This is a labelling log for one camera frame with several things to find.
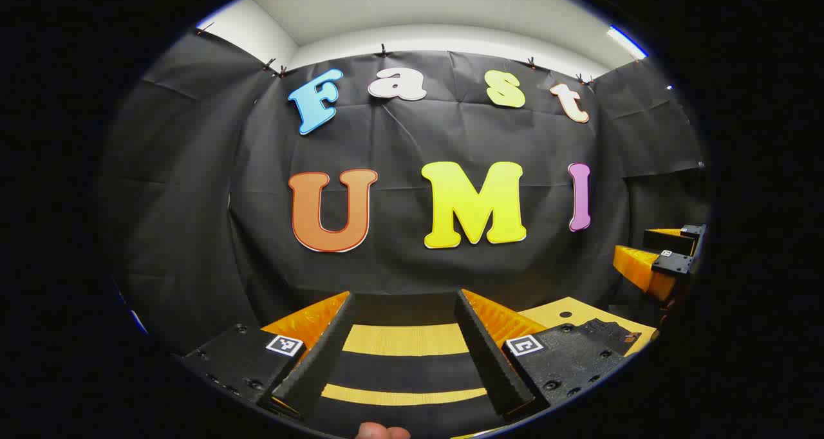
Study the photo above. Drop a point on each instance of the black backdrop cloth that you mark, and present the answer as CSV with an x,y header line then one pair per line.
x,y
399,136

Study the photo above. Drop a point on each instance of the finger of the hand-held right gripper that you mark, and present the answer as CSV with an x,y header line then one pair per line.
x,y
673,263
663,241

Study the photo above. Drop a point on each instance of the ceiling light panel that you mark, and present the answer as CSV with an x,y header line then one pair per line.
x,y
626,42

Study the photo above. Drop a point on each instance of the dark grey jeans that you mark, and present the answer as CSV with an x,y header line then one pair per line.
x,y
405,369

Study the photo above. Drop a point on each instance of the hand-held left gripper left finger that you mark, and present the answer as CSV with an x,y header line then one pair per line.
x,y
322,362

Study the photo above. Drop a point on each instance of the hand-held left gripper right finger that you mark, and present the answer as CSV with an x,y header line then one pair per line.
x,y
489,362

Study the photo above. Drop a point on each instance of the row of black backdrop clips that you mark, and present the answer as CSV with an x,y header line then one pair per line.
x,y
384,51

